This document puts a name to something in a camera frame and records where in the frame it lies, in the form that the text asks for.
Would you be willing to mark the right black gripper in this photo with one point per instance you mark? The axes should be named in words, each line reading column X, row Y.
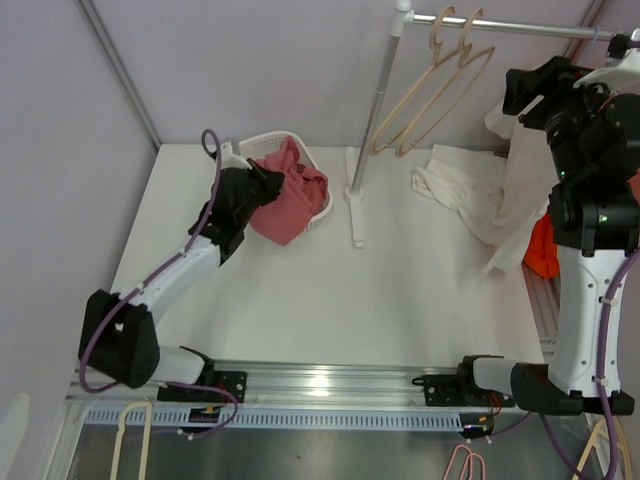
column 524, row 86

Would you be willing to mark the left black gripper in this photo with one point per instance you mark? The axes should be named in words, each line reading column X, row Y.
column 271, row 183

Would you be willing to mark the pink t shirt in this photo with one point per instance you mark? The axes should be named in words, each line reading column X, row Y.
column 302, row 196

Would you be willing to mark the beige wooden hanger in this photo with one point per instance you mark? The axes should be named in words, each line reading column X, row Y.
column 445, row 95
column 405, row 125

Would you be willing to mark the white t shirt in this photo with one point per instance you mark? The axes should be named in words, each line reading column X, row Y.
column 498, row 199

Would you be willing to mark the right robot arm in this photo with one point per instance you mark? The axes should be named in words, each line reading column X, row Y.
column 591, row 126

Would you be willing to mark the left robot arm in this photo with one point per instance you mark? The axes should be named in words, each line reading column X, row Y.
column 119, row 337

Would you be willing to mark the orange t shirt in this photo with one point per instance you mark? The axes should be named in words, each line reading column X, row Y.
column 542, row 250

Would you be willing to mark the beige hanger lower right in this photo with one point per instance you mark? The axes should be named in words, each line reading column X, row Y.
column 597, row 446

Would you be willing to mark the white plastic basket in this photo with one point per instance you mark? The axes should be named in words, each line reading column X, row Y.
column 260, row 145

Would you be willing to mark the metal clothes rack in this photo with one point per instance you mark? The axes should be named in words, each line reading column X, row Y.
column 403, row 15

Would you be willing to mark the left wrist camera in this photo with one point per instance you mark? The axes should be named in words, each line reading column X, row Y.
column 231, row 157

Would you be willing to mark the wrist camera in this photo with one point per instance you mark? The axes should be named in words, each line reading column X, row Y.
column 231, row 157
column 621, row 69

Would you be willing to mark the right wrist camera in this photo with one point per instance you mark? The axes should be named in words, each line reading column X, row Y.
column 621, row 69

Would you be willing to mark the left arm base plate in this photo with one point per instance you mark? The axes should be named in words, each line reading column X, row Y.
column 233, row 382

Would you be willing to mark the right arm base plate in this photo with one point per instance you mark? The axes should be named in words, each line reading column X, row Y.
column 453, row 390

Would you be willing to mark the aluminium rail frame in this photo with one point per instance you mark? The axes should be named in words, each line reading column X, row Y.
column 320, row 330

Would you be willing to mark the white cable duct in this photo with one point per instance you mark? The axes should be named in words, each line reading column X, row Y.
column 270, row 418

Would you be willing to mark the pink wire hanger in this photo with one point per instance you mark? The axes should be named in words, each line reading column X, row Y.
column 465, row 464

